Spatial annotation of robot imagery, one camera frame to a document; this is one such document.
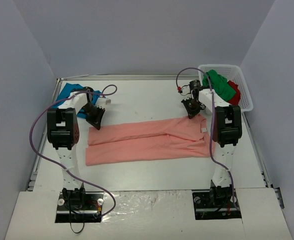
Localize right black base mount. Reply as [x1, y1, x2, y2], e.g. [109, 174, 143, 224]
[192, 190, 242, 221]

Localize green t shirt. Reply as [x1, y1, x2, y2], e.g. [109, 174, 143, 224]
[202, 69, 235, 102]

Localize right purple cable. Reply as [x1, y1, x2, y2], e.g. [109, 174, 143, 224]
[175, 66, 239, 211]

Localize pink t shirt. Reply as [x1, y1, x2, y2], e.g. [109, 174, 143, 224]
[85, 114, 215, 166]

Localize blue folded t shirt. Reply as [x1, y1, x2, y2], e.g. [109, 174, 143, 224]
[56, 83, 103, 119]

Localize white plastic basket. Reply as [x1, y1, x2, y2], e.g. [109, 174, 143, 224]
[198, 64, 254, 113]

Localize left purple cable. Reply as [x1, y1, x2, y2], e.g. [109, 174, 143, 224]
[29, 84, 118, 216]

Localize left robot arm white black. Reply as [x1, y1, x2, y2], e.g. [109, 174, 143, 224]
[46, 87, 105, 209]

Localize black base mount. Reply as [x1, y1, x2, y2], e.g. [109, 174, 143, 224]
[55, 192, 104, 224]
[192, 190, 242, 221]

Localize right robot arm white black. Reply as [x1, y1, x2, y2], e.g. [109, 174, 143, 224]
[181, 80, 242, 207]

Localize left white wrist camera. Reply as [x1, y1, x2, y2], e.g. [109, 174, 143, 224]
[95, 97, 112, 107]

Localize red t shirt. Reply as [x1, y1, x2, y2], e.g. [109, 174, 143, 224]
[227, 80, 241, 105]

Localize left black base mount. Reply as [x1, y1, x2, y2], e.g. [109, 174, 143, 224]
[55, 192, 104, 224]

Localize purple cable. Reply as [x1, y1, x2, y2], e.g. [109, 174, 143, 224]
[29, 84, 118, 216]
[175, 66, 239, 211]

